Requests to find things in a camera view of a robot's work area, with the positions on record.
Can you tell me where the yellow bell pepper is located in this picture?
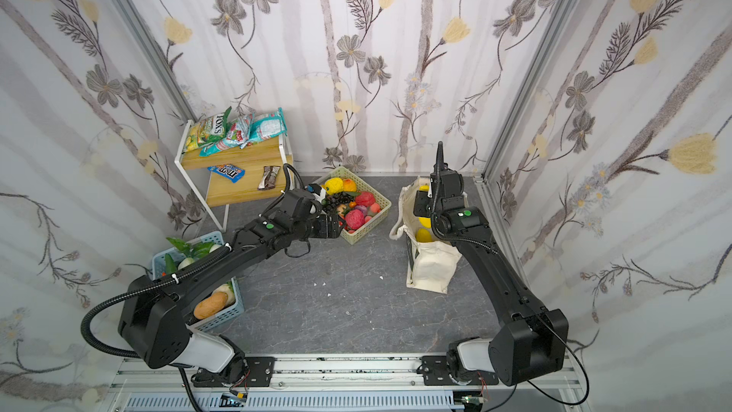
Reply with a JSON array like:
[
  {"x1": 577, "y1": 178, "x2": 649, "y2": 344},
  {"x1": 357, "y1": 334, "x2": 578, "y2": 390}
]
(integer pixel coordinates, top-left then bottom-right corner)
[{"x1": 322, "y1": 177, "x2": 344, "y2": 196}]

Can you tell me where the red pink snack bag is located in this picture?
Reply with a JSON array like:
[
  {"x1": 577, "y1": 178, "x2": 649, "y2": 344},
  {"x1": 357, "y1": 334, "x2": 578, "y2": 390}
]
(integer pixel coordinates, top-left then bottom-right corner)
[{"x1": 199, "y1": 114, "x2": 254, "y2": 156}]

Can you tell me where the pink dragon fruit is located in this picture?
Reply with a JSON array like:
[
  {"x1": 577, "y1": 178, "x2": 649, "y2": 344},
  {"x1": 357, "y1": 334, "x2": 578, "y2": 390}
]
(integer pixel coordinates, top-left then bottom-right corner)
[{"x1": 344, "y1": 209, "x2": 366, "y2": 231}]

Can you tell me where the blue candy packet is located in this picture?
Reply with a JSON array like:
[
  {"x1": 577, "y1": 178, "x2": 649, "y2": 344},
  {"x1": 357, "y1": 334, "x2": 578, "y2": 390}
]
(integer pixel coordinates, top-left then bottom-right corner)
[{"x1": 208, "y1": 164, "x2": 246, "y2": 183}]

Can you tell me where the teal snack bag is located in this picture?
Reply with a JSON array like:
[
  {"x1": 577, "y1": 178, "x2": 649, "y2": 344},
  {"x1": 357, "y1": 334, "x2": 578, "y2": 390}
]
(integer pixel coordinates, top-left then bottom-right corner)
[{"x1": 248, "y1": 108, "x2": 288, "y2": 144}]

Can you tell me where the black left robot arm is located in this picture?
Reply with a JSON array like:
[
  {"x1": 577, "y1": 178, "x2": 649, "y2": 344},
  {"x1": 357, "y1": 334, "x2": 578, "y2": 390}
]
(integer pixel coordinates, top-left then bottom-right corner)
[{"x1": 80, "y1": 163, "x2": 342, "y2": 374}]

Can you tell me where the cream canvas grocery bag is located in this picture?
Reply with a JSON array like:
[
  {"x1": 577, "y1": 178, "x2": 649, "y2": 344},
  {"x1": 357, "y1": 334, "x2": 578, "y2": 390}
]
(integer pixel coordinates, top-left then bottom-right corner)
[{"x1": 389, "y1": 177, "x2": 462, "y2": 295}]

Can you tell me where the green plastic fruit basket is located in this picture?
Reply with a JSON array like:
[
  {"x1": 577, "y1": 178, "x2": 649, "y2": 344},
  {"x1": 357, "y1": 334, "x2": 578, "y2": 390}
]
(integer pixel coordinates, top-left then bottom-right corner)
[{"x1": 315, "y1": 167, "x2": 392, "y2": 245}]

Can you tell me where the yellow mango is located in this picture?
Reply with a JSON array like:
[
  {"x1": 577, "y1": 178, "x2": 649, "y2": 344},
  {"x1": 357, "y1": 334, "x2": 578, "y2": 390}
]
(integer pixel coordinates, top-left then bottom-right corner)
[{"x1": 415, "y1": 228, "x2": 435, "y2": 243}]

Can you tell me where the green cucumber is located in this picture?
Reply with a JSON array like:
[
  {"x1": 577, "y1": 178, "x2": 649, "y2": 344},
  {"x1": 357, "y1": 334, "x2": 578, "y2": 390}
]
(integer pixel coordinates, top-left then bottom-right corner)
[{"x1": 164, "y1": 254, "x2": 177, "y2": 276}]

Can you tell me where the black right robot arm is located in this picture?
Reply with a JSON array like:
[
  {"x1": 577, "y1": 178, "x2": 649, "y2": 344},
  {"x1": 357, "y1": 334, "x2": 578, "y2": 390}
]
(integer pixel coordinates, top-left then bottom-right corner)
[{"x1": 414, "y1": 147, "x2": 573, "y2": 389}]

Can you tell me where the orange peach fruit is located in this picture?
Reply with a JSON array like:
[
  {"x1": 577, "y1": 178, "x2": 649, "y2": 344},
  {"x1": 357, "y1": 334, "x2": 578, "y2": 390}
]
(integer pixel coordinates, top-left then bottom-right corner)
[{"x1": 343, "y1": 179, "x2": 358, "y2": 193}]

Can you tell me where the green leafy spinach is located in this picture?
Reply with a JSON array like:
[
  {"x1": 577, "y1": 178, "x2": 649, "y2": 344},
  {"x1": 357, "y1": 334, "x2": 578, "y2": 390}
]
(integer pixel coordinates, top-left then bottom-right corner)
[{"x1": 167, "y1": 238, "x2": 217, "y2": 261}]

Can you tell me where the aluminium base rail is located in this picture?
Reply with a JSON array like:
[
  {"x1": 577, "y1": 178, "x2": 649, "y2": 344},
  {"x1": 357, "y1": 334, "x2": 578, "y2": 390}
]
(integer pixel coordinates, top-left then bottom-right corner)
[{"x1": 100, "y1": 353, "x2": 589, "y2": 411}]

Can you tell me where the white bok choy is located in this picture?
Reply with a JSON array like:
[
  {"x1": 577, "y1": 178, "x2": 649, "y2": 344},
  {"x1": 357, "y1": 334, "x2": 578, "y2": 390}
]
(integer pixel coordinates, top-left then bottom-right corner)
[{"x1": 177, "y1": 257, "x2": 196, "y2": 271}]

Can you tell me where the white wooden two-tier shelf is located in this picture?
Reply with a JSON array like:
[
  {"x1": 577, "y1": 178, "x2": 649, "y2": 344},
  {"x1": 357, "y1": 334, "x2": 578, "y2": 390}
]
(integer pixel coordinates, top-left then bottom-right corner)
[{"x1": 173, "y1": 118, "x2": 303, "y2": 233}]

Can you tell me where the light blue vegetable basket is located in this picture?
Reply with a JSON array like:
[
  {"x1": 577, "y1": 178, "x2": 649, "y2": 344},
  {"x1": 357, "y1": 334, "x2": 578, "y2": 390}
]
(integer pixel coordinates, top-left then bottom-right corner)
[{"x1": 150, "y1": 231, "x2": 244, "y2": 332}]

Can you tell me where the green chips bag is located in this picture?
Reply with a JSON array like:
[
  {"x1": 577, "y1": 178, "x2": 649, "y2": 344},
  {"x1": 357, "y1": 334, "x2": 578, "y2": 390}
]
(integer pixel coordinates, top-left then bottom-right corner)
[{"x1": 183, "y1": 107, "x2": 232, "y2": 156}]

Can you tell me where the brown chocolate bar wrapper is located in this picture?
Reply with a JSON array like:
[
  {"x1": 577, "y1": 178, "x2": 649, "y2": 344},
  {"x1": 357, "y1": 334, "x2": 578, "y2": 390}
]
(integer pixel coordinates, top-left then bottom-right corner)
[{"x1": 257, "y1": 165, "x2": 281, "y2": 191}]

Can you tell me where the beige potato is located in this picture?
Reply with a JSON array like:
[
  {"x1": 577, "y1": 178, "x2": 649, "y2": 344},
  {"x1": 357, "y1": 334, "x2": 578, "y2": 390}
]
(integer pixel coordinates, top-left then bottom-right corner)
[{"x1": 194, "y1": 291, "x2": 229, "y2": 320}]

